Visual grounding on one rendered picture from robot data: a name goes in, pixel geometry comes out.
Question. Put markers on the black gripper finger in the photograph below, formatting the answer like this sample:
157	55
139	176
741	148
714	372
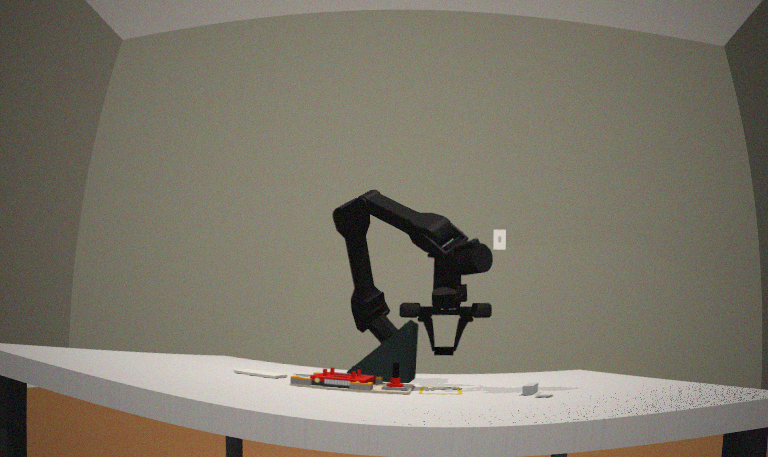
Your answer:
428	323
460	328

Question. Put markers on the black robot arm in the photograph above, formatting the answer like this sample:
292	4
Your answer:
428	231

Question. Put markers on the black and grey wheel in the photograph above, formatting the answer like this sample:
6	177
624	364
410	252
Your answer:
443	351

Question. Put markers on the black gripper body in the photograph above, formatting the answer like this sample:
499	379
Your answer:
478	310

